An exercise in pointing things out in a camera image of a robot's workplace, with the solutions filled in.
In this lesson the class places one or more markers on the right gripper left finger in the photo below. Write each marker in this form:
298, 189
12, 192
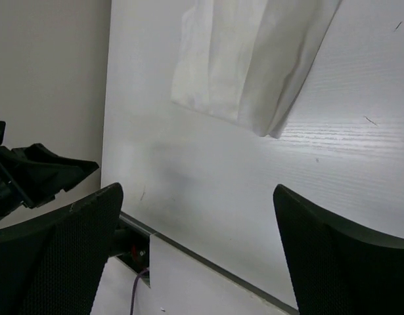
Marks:
52, 264

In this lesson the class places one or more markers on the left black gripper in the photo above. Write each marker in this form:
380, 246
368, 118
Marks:
32, 176

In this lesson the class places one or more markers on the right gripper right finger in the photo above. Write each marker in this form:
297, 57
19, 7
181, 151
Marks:
338, 266

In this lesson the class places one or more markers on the white pleated skirt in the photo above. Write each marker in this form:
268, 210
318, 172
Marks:
245, 62

